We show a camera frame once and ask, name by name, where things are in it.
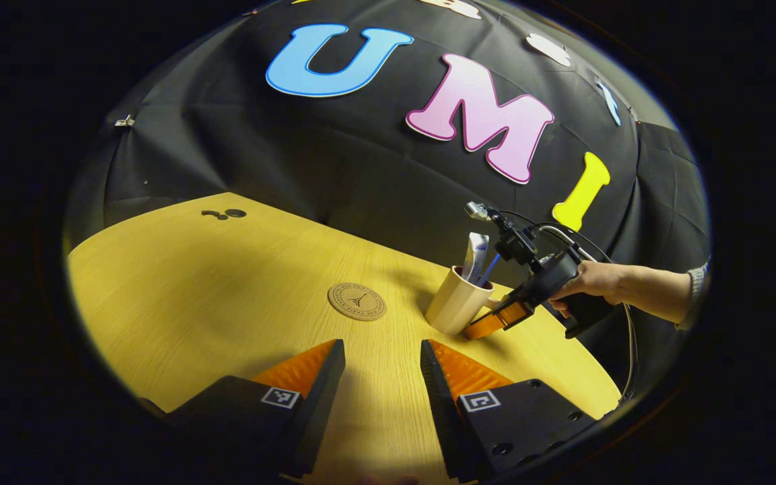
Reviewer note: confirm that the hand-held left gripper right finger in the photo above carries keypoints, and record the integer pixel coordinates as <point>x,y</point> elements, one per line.
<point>442,404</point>

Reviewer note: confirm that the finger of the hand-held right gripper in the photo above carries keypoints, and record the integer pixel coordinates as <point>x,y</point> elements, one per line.
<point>496,322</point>

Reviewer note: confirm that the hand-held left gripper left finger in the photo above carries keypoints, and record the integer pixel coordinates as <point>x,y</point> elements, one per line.
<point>320,397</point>

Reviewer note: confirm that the beige cup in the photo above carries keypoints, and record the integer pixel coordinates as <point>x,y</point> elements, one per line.
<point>455,306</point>

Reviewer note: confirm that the white toothbrush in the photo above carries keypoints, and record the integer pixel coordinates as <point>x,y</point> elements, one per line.
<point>489,269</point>

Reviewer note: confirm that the white toothpaste tube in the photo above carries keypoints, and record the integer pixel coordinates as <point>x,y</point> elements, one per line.
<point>476,252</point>

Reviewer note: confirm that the round wooden coaster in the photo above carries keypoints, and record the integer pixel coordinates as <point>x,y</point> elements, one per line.
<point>356,301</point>

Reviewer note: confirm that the black backdrop cloth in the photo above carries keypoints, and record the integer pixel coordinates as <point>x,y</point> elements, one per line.
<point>294,155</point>

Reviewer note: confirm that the silver cloth clip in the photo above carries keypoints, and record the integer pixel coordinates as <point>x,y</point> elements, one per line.
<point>124,122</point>

